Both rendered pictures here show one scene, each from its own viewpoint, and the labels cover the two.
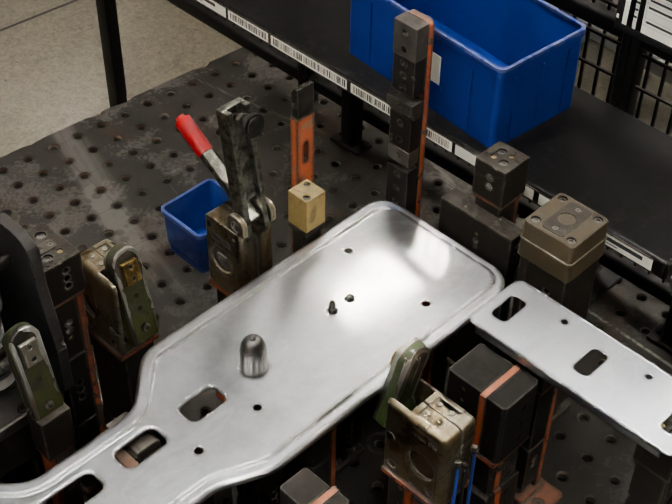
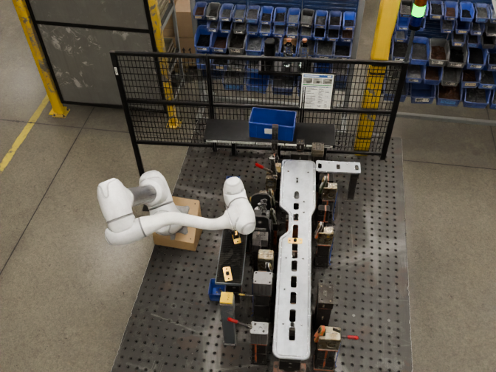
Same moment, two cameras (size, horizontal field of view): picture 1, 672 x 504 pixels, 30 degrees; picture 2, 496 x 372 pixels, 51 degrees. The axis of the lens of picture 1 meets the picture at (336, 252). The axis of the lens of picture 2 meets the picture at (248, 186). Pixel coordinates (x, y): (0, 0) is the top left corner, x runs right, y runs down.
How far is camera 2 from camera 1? 2.22 m
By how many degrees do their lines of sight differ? 27
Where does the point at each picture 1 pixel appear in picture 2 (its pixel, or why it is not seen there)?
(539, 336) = (328, 167)
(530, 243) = (314, 153)
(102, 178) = (196, 190)
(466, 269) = (307, 163)
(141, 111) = (186, 172)
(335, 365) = (306, 189)
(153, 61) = (107, 163)
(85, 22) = (75, 163)
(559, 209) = (315, 145)
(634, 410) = (350, 170)
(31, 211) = not seen: hidden behind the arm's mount
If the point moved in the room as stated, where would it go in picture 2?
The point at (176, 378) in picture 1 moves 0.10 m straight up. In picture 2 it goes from (288, 205) to (288, 194)
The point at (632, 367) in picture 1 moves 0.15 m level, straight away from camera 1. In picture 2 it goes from (344, 164) to (333, 149)
